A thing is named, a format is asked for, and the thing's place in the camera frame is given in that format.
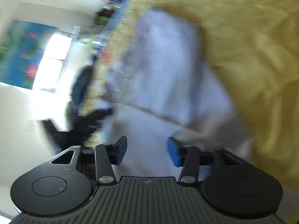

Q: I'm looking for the lavender long sleeve sweater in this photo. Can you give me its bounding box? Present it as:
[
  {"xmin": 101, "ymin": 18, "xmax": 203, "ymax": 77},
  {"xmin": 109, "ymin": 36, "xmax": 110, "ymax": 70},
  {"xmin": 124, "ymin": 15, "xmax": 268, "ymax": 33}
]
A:
[{"xmin": 104, "ymin": 8, "xmax": 251, "ymax": 178}]

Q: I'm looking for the folded dark clothes stack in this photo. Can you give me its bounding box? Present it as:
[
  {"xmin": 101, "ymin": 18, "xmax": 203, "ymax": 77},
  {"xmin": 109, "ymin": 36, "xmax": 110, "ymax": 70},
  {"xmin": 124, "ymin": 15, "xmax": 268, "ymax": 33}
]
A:
[{"xmin": 65, "ymin": 65, "xmax": 96, "ymax": 127}]

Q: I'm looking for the lotus flower poster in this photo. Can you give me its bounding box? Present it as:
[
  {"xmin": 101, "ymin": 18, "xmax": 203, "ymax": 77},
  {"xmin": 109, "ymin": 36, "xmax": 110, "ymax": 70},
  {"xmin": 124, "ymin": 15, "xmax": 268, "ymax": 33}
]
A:
[{"xmin": 1, "ymin": 20, "xmax": 57, "ymax": 90}]

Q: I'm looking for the blue mattress sheet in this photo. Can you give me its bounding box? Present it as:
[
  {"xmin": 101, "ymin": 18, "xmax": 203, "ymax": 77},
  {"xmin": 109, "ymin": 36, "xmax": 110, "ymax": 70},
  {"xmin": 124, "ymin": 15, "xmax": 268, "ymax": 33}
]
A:
[{"xmin": 102, "ymin": 0, "xmax": 131, "ymax": 38}]

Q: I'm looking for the yellow cartoon print quilt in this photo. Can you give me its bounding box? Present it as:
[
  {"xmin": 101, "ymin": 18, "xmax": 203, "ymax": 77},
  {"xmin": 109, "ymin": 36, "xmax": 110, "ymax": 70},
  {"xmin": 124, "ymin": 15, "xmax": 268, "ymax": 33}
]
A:
[{"xmin": 82, "ymin": 0, "xmax": 298, "ymax": 190}]

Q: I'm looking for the window with grey frame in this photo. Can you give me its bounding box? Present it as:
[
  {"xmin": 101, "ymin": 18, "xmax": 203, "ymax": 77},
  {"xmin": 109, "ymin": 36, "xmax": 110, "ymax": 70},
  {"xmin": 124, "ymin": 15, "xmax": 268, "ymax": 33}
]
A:
[{"xmin": 33, "ymin": 33, "xmax": 72, "ymax": 93}]

